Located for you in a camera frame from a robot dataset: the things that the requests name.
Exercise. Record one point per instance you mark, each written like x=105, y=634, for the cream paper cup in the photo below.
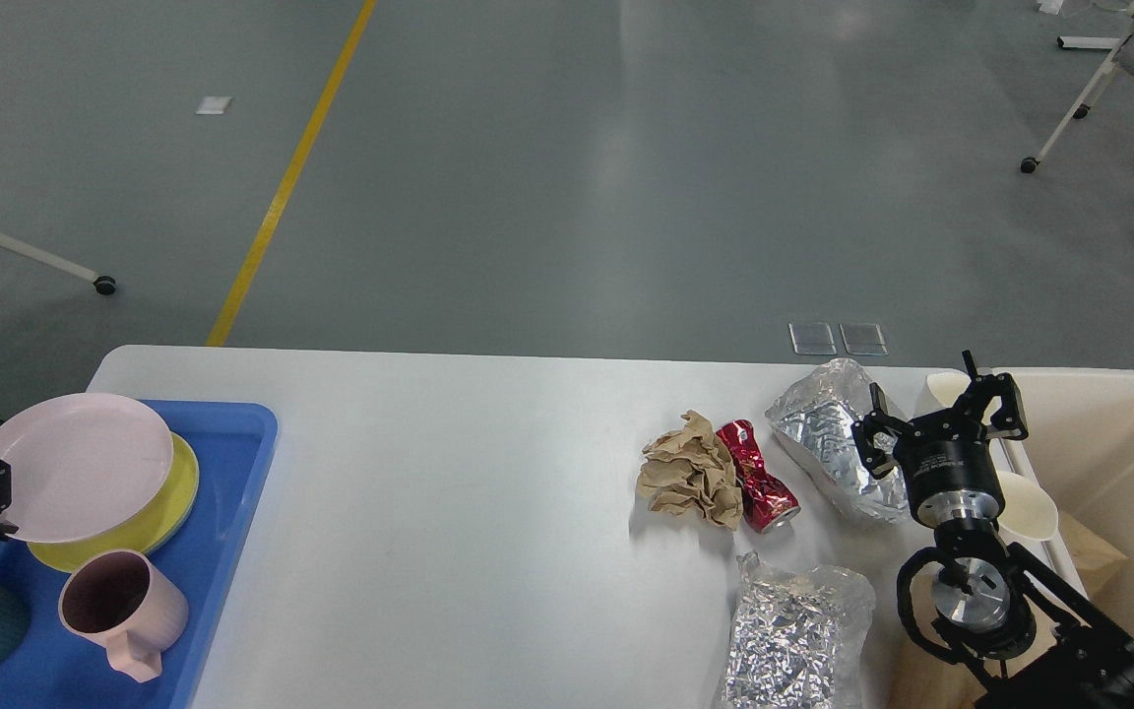
x=941, y=391
x=1028, y=512

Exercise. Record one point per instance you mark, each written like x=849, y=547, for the silver foil bag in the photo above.
x=813, y=421
x=796, y=639

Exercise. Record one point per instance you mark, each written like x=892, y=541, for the crushed red can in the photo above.
x=767, y=502

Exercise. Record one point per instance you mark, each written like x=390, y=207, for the cream paper cup lower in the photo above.
x=1028, y=512

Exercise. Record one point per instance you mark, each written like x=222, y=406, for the silver foil bag lower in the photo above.
x=796, y=639

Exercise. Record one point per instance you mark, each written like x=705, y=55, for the blue plastic tray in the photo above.
x=53, y=668

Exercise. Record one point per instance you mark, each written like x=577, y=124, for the crumpled brown paper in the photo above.
x=689, y=470

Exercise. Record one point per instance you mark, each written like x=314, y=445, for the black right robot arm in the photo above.
x=1027, y=636

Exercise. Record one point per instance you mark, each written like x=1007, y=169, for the floor socket plate left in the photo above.
x=812, y=339

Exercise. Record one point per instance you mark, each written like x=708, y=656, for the cream paper cup upper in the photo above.
x=941, y=391

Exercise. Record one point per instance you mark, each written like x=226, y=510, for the yellow plate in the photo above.
x=147, y=530

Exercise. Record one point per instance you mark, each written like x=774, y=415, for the silver foil bag upper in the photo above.
x=813, y=421

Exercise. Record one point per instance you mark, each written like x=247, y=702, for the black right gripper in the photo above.
x=945, y=462

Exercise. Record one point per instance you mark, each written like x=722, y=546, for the beige waste bin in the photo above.
x=1081, y=452

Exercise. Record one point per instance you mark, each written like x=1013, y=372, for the floor socket plate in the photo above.
x=864, y=339
x=812, y=339

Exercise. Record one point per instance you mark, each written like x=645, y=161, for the pink plate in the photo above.
x=82, y=464

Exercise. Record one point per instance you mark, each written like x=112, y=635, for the floor socket plate right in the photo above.
x=864, y=339

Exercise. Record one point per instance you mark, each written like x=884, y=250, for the pink ribbed mug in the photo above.
x=122, y=603

